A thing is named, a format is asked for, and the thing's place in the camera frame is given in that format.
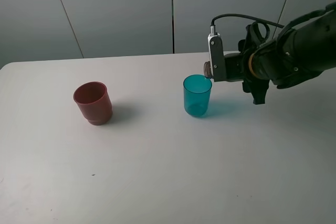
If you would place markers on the teal transparent cup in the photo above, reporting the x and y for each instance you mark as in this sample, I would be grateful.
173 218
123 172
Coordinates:
197 91

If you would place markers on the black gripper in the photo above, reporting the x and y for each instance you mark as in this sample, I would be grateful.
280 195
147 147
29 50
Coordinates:
252 64

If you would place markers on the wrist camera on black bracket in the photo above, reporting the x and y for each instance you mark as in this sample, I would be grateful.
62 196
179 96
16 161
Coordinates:
216 53

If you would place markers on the clear plastic water bottle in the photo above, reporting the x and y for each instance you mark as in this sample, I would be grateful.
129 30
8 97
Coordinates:
207 70

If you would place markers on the red plastic cup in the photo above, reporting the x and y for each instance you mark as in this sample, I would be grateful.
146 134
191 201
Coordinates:
93 101

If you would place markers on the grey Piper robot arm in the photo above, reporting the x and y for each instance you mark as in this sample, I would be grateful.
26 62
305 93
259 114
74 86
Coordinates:
303 50

